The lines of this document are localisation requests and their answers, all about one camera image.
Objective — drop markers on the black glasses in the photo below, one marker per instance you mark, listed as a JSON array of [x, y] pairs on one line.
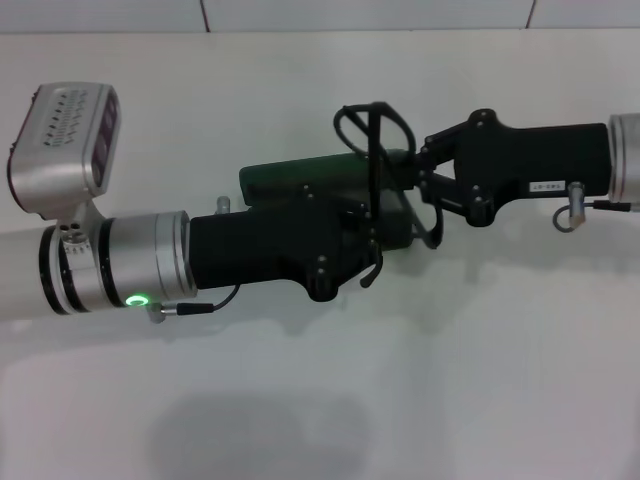
[[375, 150]]

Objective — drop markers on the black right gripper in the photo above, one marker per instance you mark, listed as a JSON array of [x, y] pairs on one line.
[[540, 160]]

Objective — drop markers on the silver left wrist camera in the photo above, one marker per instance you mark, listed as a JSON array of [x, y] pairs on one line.
[[55, 150]]

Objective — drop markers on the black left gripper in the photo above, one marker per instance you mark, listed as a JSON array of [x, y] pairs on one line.
[[260, 250]]

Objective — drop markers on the green glasses case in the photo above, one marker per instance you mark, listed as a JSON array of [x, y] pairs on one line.
[[300, 167]]

